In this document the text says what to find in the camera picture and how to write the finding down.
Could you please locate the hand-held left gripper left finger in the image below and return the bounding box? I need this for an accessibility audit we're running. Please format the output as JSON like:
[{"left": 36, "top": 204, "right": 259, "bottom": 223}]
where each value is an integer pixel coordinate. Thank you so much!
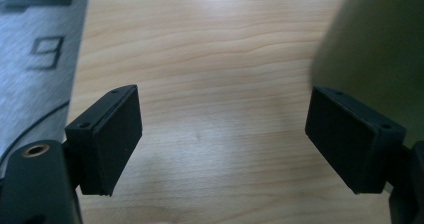
[{"left": 64, "top": 84, "right": 144, "bottom": 197}]

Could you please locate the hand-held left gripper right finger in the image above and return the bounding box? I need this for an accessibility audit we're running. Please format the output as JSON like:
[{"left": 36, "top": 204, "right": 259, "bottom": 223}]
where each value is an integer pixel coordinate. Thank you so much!
[{"left": 304, "top": 85, "right": 408, "bottom": 195}]

